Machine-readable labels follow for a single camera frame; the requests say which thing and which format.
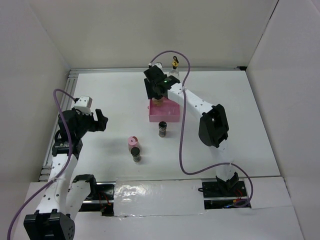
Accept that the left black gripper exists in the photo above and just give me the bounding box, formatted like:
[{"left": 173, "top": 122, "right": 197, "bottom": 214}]
[{"left": 73, "top": 107, "right": 109, "bottom": 138}]

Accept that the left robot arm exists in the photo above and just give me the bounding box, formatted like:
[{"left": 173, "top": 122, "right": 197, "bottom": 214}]
[{"left": 23, "top": 107, "right": 108, "bottom": 240}]

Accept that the large black lid spice jar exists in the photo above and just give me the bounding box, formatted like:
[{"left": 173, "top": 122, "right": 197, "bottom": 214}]
[{"left": 152, "top": 97, "right": 164, "bottom": 107}]

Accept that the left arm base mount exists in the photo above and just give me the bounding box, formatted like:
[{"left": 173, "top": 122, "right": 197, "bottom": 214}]
[{"left": 79, "top": 182, "right": 116, "bottom": 217}]

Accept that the gold spout glass bottle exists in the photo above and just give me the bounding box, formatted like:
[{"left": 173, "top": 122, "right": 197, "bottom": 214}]
[{"left": 168, "top": 56, "right": 180, "bottom": 79}]

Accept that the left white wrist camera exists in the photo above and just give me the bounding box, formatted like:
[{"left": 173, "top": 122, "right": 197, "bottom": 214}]
[{"left": 74, "top": 96, "right": 93, "bottom": 116}]

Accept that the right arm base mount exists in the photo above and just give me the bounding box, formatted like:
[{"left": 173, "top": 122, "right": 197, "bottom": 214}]
[{"left": 198, "top": 180, "right": 248, "bottom": 210}]

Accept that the small dark spice jar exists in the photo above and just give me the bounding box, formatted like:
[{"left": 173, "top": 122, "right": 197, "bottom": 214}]
[{"left": 158, "top": 121, "right": 168, "bottom": 138}]

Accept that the front black lid spice jar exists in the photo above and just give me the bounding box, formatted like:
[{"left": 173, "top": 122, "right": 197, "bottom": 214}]
[{"left": 130, "top": 147, "right": 142, "bottom": 163}]

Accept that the pink plastic bin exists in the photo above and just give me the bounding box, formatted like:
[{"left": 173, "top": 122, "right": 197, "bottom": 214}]
[{"left": 148, "top": 98, "right": 180, "bottom": 123}]

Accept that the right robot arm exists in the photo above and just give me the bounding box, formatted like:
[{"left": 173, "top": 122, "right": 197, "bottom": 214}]
[{"left": 143, "top": 63, "right": 239, "bottom": 196}]

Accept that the pink lid spice jar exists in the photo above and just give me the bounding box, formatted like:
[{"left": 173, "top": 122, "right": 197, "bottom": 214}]
[{"left": 127, "top": 136, "right": 139, "bottom": 151}]

